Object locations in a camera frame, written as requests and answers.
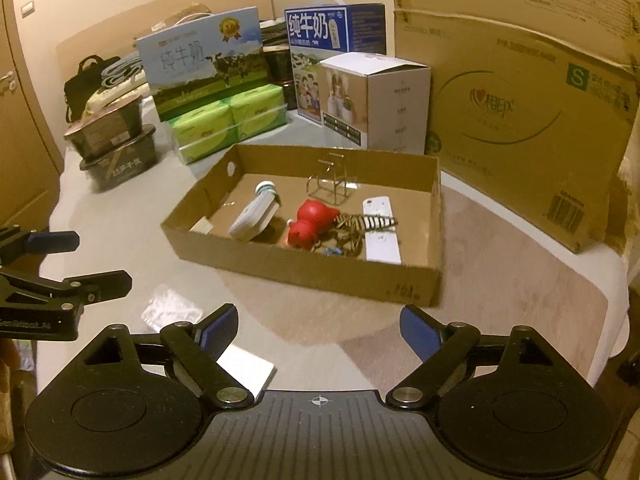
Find dark gift box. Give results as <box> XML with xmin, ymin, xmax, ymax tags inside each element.
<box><xmin>259</xmin><ymin>18</ymin><xmax>296</xmax><ymax>97</ymax></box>

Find brown paper bag white handles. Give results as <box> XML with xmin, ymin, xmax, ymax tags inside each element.
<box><xmin>149</xmin><ymin>1</ymin><xmax>214</xmax><ymax>29</ymax></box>

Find green meadow milk box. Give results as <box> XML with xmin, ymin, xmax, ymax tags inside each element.
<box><xmin>135</xmin><ymin>5</ymin><xmax>271</xmax><ymax>122</ymax></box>

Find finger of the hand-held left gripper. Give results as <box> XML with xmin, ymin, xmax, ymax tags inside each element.
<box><xmin>0</xmin><ymin>269</ymin><xmax>134</xmax><ymax>312</ymax></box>
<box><xmin>0</xmin><ymin>227</ymin><xmax>81</xmax><ymax>264</ymax></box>

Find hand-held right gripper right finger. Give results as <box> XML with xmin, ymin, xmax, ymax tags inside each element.
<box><xmin>385</xmin><ymin>304</ymin><xmax>557</xmax><ymax>409</ymax></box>

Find white plug adapter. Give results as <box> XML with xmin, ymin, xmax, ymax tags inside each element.
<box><xmin>228</xmin><ymin>180</ymin><xmax>284</xmax><ymax>241</ymax></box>

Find blue milk carton box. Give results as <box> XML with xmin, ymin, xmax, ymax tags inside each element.
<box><xmin>283</xmin><ymin>0</ymin><xmax>387</xmax><ymax>125</ymax></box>

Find grey striped cloth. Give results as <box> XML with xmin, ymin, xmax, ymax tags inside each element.
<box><xmin>101</xmin><ymin>54</ymin><xmax>144</xmax><ymax>92</ymax></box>

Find black bag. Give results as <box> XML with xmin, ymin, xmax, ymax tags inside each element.
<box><xmin>63</xmin><ymin>55</ymin><xmax>121</xmax><ymax>124</ymax></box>

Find green tissue pack bundle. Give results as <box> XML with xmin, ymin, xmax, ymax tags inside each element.
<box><xmin>169</xmin><ymin>83</ymin><xmax>290</xmax><ymax>166</ymax></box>

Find beige table mat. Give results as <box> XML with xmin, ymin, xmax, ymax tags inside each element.
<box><xmin>219</xmin><ymin>179</ymin><xmax>609</xmax><ymax>382</ymax></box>

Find white card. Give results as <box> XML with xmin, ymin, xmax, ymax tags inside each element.
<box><xmin>216</xmin><ymin>342</ymin><xmax>277</xmax><ymax>397</ymax></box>

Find brown board panel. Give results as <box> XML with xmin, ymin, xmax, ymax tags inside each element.
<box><xmin>54</xmin><ymin>0</ymin><xmax>276</xmax><ymax>92</ymax></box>

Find white photo-print carton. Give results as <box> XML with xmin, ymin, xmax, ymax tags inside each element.
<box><xmin>318</xmin><ymin>52</ymin><xmax>432</xmax><ymax>155</ymax></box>

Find pale patterned curtain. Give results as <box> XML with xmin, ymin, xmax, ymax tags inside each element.
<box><xmin>611</xmin><ymin>151</ymin><xmax>640</xmax><ymax>262</ymax></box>

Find white remote control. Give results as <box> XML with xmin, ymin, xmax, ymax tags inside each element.
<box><xmin>362</xmin><ymin>195</ymin><xmax>403</xmax><ymax>264</ymax></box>

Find large brown cardboard box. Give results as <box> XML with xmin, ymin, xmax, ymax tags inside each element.
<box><xmin>392</xmin><ymin>0</ymin><xmax>640</xmax><ymax>255</ymax></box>

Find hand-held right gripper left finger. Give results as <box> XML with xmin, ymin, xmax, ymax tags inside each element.
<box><xmin>82</xmin><ymin>302</ymin><xmax>254</xmax><ymax>409</ymax></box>

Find shallow cardboard tray box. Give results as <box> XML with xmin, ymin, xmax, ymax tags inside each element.
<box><xmin>160</xmin><ymin>143</ymin><xmax>443</xmax><ymax>308</ymax></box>

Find red rubber toy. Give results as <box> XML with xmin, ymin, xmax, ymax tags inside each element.
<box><xmin>284</xmin><ymin>198</ymin><xmax>337</xmax><ymax>251</ymax></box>

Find striped hair claw clip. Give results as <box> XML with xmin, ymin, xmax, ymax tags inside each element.
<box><xmin>327</xmin><ymin>212</ymin><xmax>400</xmax><ymax>254</ymax></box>

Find clear plastic bag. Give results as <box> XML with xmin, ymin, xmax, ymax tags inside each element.
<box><xmin>141</xmin><ymin>295</ymin><xmax>197</xmax><ymax>332</ymax></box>

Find wooden door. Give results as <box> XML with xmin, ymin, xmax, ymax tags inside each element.
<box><xmin>0</xmin><ymin>0</ymin><xmax>66</xmax><ymax>227</ymax></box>

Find metal wire rack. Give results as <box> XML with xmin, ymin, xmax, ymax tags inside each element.
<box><xmin>305</xmin><ymin>154</ymin><xmax>357</xmax><ymax>206</ymax></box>

